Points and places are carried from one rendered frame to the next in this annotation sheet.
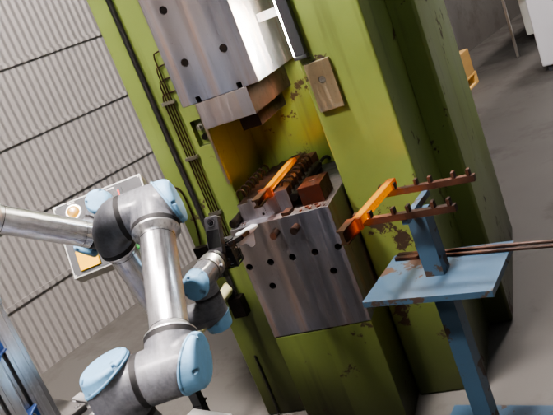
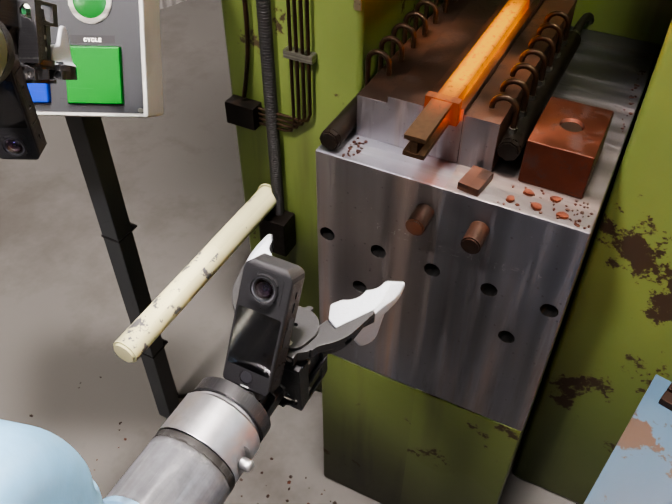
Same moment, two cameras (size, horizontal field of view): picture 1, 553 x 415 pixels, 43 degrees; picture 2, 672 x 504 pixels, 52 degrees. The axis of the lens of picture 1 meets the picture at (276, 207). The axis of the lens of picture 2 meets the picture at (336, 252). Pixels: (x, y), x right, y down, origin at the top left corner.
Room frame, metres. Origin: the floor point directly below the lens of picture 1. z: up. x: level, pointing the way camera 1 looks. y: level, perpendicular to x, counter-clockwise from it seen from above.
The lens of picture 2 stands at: (1.57, 0.12, 1.48)
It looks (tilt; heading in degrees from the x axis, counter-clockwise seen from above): 44 degrees down; 3
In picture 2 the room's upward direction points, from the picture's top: straight up
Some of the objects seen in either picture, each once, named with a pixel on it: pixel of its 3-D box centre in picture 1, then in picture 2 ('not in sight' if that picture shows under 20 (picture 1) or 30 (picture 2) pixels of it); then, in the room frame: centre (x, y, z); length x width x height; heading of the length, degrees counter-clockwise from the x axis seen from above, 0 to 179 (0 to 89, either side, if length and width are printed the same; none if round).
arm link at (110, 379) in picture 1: (117, 386); not in sight; (1.34, 0.45, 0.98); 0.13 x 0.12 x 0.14; 83
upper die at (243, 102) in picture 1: (245, 94); not in sight; (2.55, -0.05, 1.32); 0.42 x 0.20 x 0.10; 156
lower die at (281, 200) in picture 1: (281, 184); (475, 59); (2.55, -0.05, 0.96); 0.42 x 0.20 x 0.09; 156
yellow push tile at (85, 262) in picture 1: (88, 258); not in sight; (2.39, 0.68, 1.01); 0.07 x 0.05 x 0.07; 91
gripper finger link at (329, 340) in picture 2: (236, 238); (327, 328); (1.97, 0.14, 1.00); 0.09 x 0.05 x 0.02; 119
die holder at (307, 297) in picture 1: (318, 241); (485, 199); (2.54, -0.10, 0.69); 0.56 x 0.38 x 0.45; 156
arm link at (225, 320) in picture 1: (208, 313); not in sight; (1.80, 0.28, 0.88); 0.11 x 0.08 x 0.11; 83
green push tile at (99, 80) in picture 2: not in sight; (95, 75); (2.39, 0.48, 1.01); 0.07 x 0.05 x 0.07; 91
